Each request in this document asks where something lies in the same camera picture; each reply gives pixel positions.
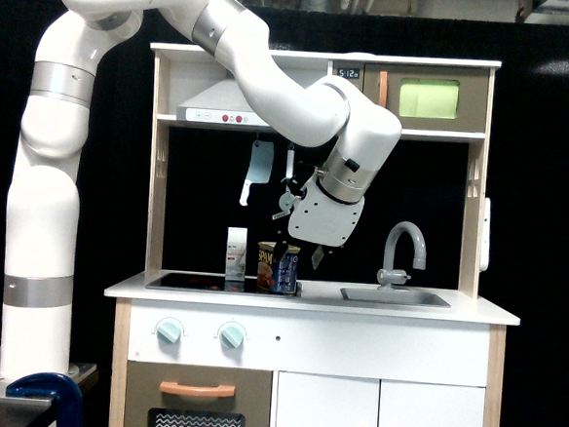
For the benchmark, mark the white milk carton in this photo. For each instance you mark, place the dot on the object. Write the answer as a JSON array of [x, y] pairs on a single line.
[[236, 254]]

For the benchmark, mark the wooden toy kitchen frame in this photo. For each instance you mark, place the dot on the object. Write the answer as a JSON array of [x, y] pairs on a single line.
[[317, 332]]

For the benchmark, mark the grey toy sink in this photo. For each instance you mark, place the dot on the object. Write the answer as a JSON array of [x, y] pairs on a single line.
[[401, 298]]

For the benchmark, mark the teal knob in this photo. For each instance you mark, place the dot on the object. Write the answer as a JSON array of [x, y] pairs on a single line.
[[232, 335], [169, 331]]

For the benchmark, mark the right white cabinet door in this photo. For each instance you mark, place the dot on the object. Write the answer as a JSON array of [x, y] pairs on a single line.
[[406, 404]]

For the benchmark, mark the blue spam can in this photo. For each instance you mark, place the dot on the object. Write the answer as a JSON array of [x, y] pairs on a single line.
[[277, 278]]

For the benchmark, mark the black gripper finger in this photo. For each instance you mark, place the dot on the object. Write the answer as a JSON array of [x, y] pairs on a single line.
[[279, 252], [317, 256]]

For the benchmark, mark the left teal knob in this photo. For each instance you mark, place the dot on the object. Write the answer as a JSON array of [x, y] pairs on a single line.
[[169, 331]]

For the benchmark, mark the toy oven door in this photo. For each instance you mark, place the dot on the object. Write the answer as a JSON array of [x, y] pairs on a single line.
[[169, 395]]

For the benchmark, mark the black toy stovetop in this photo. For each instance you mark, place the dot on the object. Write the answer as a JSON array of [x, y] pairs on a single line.
[[203, 282]]

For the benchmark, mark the blue clamp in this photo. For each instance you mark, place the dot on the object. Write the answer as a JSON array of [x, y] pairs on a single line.
[[59, 388]]

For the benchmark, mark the toy cleaver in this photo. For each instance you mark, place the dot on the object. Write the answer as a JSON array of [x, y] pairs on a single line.
[[260, 167]]

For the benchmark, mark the grey metal base plate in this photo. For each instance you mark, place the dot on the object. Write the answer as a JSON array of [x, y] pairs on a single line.
[[84, 374]]

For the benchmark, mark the toy microwave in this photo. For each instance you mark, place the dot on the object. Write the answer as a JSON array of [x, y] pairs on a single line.
[[424, 97]]

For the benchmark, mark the white cabinet door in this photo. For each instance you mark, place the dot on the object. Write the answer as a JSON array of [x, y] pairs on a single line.
[[406, 404], [307, 400]]

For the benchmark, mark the grey range hood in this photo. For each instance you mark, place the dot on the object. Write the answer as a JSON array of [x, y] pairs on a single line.
[[222, 104]]

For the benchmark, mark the toy pizza cutter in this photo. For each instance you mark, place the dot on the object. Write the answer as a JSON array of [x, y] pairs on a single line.
[[287, 199]]

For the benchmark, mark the left white cabinet door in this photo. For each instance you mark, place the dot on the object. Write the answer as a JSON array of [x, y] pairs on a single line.
[[307, 400]]

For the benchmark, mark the right teal knob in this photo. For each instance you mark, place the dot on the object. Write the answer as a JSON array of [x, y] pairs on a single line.
[[232, 335]]

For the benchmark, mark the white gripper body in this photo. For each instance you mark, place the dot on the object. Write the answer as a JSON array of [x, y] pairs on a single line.
[[327, 211]]

